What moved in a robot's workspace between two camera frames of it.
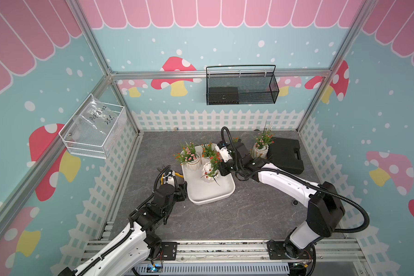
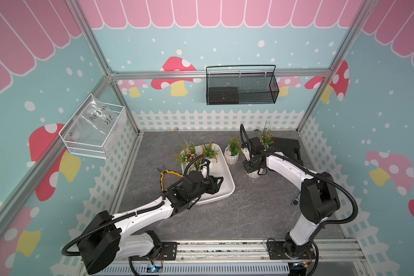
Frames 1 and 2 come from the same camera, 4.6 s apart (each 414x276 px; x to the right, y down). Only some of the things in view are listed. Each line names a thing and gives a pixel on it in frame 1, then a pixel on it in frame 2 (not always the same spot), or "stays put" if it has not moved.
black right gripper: (221, 168) to (246, 167)
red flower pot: (211, 169) to (197, 163)
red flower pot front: (207, 150) stays put
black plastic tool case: (286, 153) stays put
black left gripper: (181, 191) to (212, 183)
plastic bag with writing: (99, 117) stays put
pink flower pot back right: (260, 149) stays put
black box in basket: (223, 95) stays put
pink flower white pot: (188, 156) stays put
